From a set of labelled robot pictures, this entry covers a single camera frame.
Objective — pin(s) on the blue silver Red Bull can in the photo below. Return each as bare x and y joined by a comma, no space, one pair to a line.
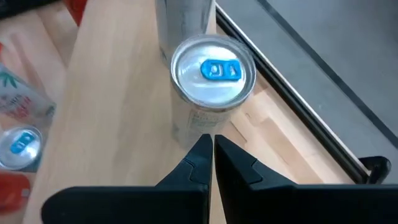
20,146
202,90

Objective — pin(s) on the wooden shelf black metal frame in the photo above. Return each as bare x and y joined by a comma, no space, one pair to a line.
124,93

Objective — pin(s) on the black clamp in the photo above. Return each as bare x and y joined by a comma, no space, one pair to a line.
382,165

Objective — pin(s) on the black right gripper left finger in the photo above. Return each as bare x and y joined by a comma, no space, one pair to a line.
140,205

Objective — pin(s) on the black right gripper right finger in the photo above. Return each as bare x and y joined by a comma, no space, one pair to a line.
280,205

